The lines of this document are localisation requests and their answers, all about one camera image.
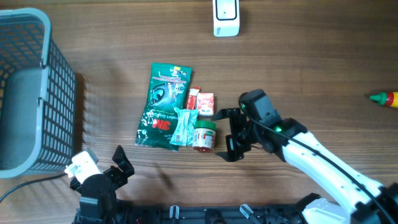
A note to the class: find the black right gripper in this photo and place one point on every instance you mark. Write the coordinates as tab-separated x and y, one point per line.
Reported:
235	149

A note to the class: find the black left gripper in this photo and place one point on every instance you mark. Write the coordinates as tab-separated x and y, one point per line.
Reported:
120	178

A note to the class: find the green lid white jar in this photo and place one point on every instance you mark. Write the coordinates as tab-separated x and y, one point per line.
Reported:
204	136

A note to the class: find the small red white packet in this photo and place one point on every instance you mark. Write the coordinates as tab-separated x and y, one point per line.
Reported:
205	104

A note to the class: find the pale teal packet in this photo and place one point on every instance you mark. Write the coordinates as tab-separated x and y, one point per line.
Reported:
184	131

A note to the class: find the red stick packet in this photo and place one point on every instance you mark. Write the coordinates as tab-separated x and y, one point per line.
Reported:
192	98

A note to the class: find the green 3M product pouch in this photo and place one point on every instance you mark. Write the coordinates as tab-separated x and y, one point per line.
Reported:
168	89

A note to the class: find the orange sauce bottle green cap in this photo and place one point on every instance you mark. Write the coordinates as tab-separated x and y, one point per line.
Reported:
387	99

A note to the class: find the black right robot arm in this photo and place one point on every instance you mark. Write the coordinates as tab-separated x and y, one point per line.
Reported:
358	199

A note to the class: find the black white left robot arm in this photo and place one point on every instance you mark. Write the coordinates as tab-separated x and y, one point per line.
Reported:
98	201

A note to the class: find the white barcode scanner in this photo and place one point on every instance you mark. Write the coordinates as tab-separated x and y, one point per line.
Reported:
226	18

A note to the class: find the grey plastic mesh basket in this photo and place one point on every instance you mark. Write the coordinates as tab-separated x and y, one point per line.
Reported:
38	93

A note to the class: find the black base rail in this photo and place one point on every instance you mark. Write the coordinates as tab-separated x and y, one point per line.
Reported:
281	214

